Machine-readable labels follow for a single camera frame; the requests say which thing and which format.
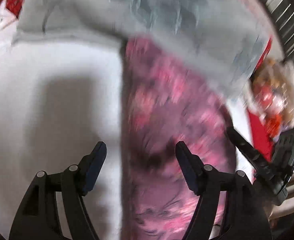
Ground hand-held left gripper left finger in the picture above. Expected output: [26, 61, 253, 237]
[9, 141, 107, 240]

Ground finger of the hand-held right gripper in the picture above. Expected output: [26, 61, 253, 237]
[226, 126, 271, 174]

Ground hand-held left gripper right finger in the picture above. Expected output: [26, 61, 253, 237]
[175, 141, 272, 240]

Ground purple pink floral shirt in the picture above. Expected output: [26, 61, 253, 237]
[121, 37, 238, 240]

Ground plain red cloth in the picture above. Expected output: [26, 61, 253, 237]
[248, 110, 274, 162]

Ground beige wooden slats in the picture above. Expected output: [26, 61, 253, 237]
[268, 165, 294, 222]

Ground plush toy in plastic bag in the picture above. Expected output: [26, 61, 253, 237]
[247, 57, 294, 136]

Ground white quilted bed cover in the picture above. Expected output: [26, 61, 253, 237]
[0, 0, 127, 240]

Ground dark slatted panel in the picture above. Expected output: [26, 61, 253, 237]
[247, 0, 294, 64]

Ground grey floral pillow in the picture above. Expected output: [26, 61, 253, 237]
[12, 0, 272, 101]

